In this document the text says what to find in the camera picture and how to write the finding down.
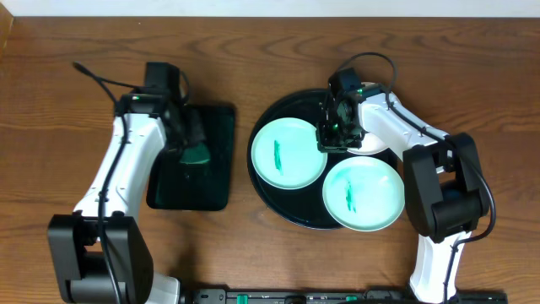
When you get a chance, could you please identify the green scrubbing sponge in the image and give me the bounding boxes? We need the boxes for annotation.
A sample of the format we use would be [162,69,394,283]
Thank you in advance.
[179,143,210,165]

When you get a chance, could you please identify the white plate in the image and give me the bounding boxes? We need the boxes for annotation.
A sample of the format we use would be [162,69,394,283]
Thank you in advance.
[347,82,387,155]

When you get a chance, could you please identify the mint green stained plate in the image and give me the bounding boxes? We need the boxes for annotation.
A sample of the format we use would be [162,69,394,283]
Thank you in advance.
[250,117,327,190]

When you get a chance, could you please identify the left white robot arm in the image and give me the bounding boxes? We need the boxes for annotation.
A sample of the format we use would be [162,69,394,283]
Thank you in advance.
[47,94,204,303]

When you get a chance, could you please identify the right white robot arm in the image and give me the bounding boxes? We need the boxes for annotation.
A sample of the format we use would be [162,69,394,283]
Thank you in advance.
[317,84,496,303]

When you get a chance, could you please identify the black rectangular tray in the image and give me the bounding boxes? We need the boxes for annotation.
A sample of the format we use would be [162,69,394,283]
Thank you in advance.
[146,105,235,211]

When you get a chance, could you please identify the black round tray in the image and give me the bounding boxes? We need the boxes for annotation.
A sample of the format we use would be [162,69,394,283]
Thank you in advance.
[247,89,397,230]

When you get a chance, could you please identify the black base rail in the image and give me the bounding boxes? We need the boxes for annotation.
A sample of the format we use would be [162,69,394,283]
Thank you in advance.
[181,287,510,304]

